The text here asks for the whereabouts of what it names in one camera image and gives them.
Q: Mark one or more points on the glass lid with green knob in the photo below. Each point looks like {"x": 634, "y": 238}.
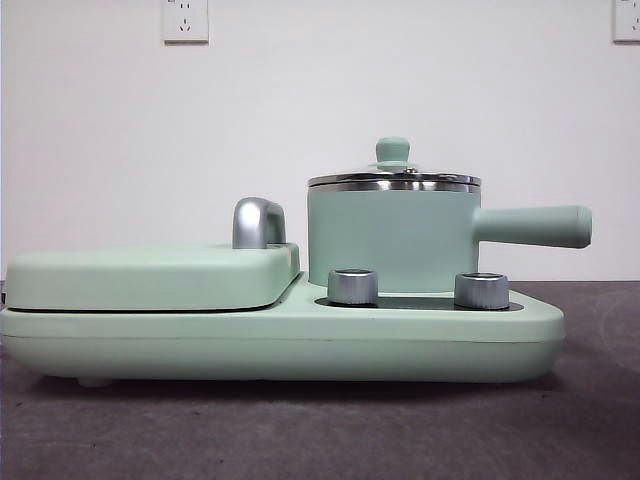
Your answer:
{"x": 392, "y": 150}

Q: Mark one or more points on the silver control knob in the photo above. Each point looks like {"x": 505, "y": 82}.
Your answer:
{"x": 352, "y": 287}
{"x": 481, "y": 291}

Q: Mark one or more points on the green hinged grill cover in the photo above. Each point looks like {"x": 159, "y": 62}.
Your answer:
{"x": 150, "y": 275}

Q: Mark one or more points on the green breakfast machine base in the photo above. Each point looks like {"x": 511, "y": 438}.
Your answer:
{"x": 150, "y": 345}

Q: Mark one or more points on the white wall socket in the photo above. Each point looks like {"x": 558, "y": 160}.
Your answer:
{"x": 185, "y": 22}
{"x": 627, "y": 20}

